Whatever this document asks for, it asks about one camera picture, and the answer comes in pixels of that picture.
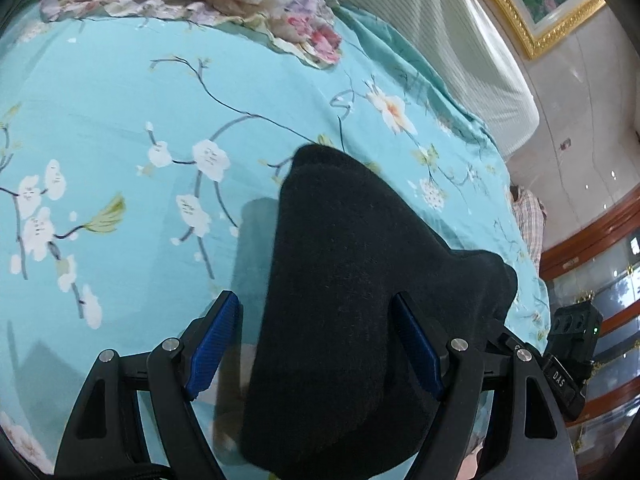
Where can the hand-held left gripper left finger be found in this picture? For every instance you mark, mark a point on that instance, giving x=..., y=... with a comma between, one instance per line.
x=215, y=350

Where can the plaid cloth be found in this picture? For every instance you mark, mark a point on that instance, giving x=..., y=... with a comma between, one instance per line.
x=530, y=220

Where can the turquoise floral bed sheet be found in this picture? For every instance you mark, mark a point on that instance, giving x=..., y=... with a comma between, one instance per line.
x=100, y=85

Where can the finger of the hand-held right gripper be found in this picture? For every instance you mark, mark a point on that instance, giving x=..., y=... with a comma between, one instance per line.
x=505, y=341

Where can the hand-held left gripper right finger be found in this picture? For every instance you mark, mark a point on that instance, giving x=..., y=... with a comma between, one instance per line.
x=420, y=350

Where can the black pants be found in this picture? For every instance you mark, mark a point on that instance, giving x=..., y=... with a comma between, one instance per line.
x=340, y=285

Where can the wooden glass cabinet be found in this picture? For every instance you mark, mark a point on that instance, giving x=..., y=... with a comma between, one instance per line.
x=600, y=227

